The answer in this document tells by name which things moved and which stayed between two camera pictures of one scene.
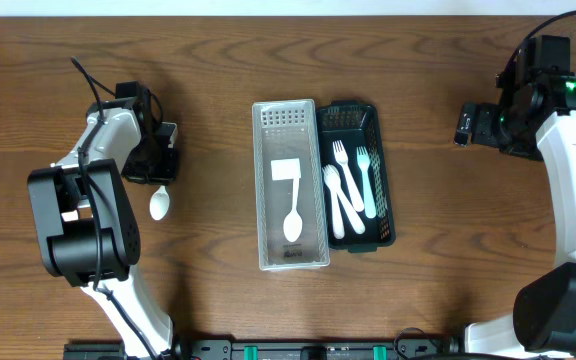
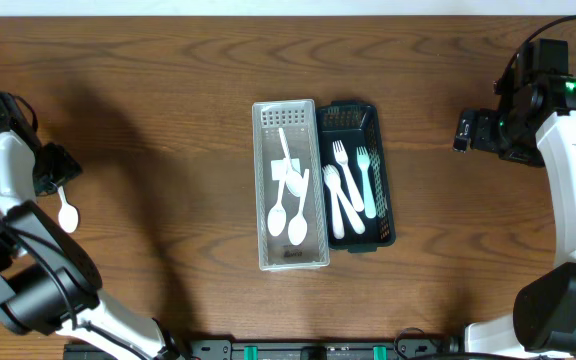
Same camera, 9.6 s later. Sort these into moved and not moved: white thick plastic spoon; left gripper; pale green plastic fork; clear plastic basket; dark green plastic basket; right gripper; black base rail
Moved: left gripper
Not moved: clear plastic basket; white thick plastic spoon; black base rail; pale green plastic fork; dark green plastic basket; right gripper
